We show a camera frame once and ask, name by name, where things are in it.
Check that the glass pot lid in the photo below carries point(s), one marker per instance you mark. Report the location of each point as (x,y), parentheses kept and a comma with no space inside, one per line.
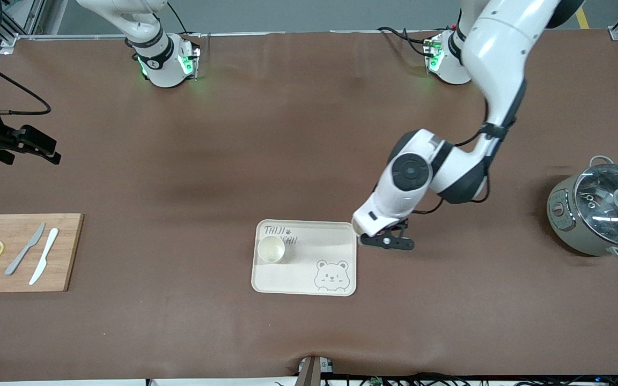
(604,214)

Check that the beige bear print tray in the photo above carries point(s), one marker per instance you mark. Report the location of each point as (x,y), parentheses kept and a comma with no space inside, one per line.
(298,279)

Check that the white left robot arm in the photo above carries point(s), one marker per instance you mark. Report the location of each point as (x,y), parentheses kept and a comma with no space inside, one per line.
(502,53)

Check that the aluminium frame with struts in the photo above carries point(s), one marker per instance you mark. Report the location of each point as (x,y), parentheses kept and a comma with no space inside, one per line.
(8,42)

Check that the grey plastic knife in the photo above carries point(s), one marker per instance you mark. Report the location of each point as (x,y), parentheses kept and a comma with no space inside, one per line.
(22,252)

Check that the wooden cutting board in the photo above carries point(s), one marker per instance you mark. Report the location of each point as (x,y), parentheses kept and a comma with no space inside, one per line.
(62,268)

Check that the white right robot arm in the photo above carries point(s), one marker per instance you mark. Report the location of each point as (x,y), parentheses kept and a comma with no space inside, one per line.
(161,64)

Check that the metal clamp post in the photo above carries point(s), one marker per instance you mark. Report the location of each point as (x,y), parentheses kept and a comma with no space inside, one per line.
(311,372)

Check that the white plastic knife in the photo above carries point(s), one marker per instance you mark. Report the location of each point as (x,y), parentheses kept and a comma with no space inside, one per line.
(45,254)

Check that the grey electric cooking pot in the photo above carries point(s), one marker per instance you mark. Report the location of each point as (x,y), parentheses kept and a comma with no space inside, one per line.
(566,225)

